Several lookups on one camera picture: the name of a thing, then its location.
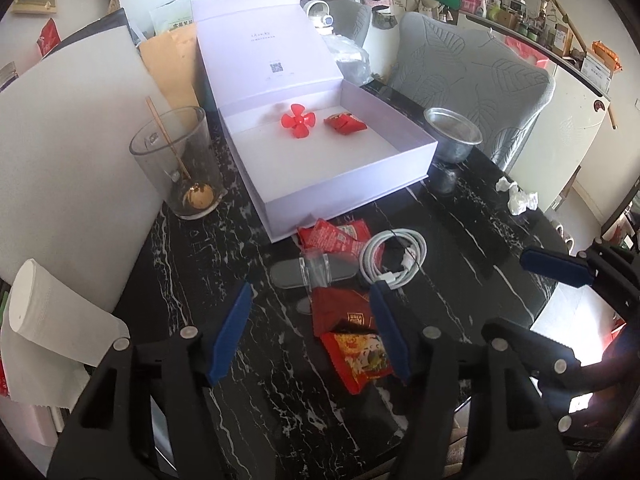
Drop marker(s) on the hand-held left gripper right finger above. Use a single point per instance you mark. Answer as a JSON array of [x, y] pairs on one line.
[[390, 330]]

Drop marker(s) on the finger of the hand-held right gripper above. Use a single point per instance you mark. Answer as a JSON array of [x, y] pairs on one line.
[[540, 347], [555, 265]]

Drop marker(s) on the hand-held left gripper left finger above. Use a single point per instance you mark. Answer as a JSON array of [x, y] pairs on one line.
[[232, 332]]

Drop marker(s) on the red pictured snack packet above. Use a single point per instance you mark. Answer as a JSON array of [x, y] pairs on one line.
[[360, 357]]

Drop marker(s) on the dark red chocolate packet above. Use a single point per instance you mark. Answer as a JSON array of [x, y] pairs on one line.
[[337, 307]]

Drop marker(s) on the clear grey plastic case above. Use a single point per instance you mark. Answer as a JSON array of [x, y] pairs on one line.
[[312, 271]]

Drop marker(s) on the red white-label snack packet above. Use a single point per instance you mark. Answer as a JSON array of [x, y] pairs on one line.
[[357, 235]]

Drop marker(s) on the plain red snack packet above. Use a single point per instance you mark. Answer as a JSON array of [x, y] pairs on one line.
[[320, 237]]

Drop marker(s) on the lavender gift box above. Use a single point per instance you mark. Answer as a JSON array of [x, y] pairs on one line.
[[310, 170]]

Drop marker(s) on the crumpled white tissue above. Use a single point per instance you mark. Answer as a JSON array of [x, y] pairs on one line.
[[522, 202], [506, 184]]

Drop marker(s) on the metal bowl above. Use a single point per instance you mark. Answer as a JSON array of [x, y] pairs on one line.
[[452, 132]]

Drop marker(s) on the white toilet paper roll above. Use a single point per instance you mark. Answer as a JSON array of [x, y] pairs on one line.
[[55, 320]]

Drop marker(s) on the glass measuring cup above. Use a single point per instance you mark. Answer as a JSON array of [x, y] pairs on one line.
[[185, 160]]

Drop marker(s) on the white cardboard box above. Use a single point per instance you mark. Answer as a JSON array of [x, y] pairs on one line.
[[595, 72]]

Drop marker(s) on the grey leaf-pattern chair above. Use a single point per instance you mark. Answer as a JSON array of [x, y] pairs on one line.
[[352, 17], [475, 80]]

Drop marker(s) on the wooden stick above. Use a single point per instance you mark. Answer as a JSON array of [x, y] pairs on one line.
[[165, 135]]

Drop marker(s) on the small red candy wrapper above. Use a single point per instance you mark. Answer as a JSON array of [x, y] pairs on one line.
[[344, 124]]

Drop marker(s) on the orange packet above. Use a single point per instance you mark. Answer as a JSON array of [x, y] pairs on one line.
[[607, 55]]

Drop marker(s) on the white foam board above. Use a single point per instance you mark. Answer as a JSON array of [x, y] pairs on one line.
[[65, 160]]

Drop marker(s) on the bamboo stick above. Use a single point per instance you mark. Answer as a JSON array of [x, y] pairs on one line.
[[560, 7]]

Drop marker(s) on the clear plastic bag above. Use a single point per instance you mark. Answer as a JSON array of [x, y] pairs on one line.
[[350, 60]]

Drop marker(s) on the brown paper bag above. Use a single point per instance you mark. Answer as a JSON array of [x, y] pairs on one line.
[[172, 65]]

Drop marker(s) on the red paper packet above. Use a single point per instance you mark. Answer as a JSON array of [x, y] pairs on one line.
[[48, 37]]

